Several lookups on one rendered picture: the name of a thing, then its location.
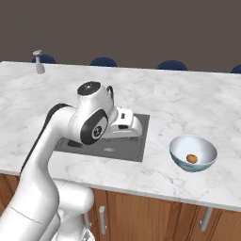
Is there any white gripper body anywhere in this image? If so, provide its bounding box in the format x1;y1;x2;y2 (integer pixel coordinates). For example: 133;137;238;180
104;114;143;140

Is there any dark grey sink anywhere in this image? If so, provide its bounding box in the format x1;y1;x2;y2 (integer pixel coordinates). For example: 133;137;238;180
55;113;151;163

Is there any dark faucet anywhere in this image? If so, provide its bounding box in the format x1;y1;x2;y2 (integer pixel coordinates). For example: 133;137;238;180
105;85;115;102

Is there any orange tangerine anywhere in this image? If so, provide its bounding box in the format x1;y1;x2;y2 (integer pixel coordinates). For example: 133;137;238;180
185;153;199;165

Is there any pale blue bowl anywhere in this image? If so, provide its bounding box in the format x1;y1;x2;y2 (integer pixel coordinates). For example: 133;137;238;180
169;135;218;173

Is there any wooden cabinet door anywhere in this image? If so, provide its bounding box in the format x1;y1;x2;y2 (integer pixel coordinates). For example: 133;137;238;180
0;173;22;218
88;187;183;241
182;201;241;241

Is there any grey cabinet handle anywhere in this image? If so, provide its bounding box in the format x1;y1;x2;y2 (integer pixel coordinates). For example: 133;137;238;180
199;206;215;233
98;205;108;235

